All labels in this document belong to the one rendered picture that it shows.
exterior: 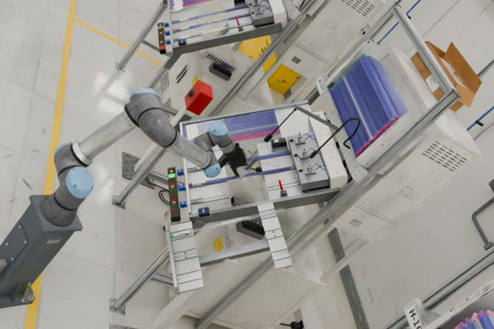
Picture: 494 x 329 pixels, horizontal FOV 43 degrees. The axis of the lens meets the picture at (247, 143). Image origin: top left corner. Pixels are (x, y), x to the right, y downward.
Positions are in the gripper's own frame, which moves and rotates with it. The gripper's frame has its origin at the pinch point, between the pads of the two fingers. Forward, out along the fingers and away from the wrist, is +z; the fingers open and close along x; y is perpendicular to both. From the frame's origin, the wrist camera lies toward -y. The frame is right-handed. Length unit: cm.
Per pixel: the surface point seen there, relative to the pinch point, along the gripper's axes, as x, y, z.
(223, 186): -4.3, -8.3, -1.4
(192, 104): 79, -22, 7
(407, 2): 249, 151, 114
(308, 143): 9.1, 36.7, 4.0
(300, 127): 28.9, 35.0, 9.7
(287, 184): -10.4, 21.1, 6.2
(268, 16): 128, 38, 1
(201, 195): -7.5, -19.1, -4.1
